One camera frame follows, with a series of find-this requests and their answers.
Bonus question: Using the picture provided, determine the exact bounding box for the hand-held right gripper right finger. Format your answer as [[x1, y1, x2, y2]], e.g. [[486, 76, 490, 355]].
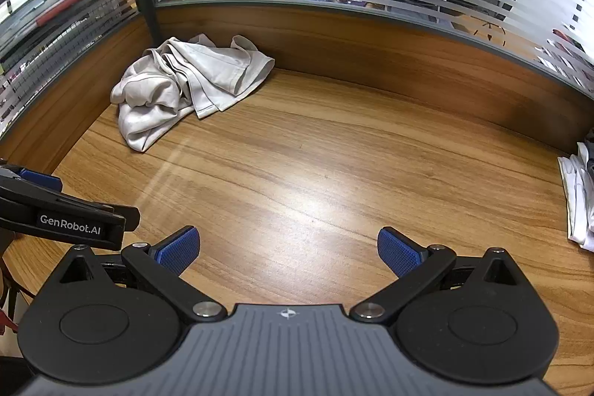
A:
[[350, 228, 530, 323]]

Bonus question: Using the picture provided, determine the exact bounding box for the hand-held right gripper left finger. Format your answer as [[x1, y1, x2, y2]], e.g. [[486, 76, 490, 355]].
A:
[[44, 226, 228, 323]]

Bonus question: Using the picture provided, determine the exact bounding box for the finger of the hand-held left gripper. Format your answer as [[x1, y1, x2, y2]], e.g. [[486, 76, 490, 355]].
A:
[[0, 164, 63, 193]]

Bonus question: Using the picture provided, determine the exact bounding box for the cream short-sleeved shirt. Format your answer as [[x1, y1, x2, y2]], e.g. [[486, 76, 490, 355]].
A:
[[110, 34, 275, 153]]

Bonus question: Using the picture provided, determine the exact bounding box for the stack of folded clothes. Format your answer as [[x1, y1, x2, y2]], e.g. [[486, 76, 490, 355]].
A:
[[557, 141, 594, 253]]

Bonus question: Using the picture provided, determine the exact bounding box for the red cable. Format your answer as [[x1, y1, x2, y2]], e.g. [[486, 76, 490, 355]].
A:
[[0, 259, 33, 336]]

